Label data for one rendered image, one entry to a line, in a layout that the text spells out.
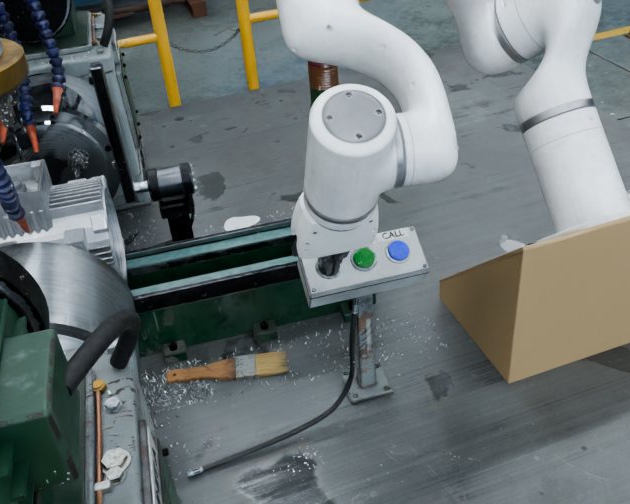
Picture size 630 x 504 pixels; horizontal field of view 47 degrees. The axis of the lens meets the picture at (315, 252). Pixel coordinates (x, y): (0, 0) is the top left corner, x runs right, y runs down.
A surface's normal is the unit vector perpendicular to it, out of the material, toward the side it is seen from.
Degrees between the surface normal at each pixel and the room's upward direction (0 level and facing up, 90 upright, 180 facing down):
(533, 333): 90
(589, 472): 0
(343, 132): 33
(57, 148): 90
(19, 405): 0
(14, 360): 0
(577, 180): 56
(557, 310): 90
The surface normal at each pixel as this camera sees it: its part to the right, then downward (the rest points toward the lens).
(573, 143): -0.22, -0.06
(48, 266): 0.27, -0.83
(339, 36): -0.11, 0.69
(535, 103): -0.65, 0.11
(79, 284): 0.55, -0.75
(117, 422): -0.07, -0.80
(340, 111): 0.03, -0.44
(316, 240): 0.11, 0.89
